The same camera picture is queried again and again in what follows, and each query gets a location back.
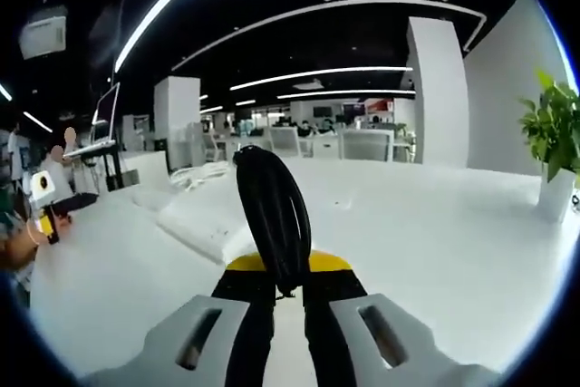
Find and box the white plant pot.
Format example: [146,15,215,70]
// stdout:
[536,167,577,225]

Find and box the white mesh office chair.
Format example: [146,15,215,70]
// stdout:
[268,126,301,158]
[202,131,228,162]
[338,128,396,162]

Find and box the curved ceiling light strip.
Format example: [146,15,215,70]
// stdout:
[112,0,237,74]

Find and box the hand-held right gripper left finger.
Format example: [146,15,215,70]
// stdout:
[84,255,277,387]

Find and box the black-legged standing desk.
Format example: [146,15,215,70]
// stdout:
[62,140,124,194]

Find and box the charger with black cable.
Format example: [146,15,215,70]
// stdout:
[231,145,314,301]

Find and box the ceiling air conditioner unit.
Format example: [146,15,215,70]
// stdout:
[18,4,70,61]

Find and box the green potted plant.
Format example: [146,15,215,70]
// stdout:
[517,68,580,183]

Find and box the white power strip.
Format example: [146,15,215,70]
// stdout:
[156,198,262,266]

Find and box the white cable bundle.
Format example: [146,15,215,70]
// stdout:
[168,163,233,192]

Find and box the monitor on stand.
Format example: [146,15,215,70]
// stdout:
[90,82,122,146]

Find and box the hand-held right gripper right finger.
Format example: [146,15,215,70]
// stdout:
[301,249,500,387]

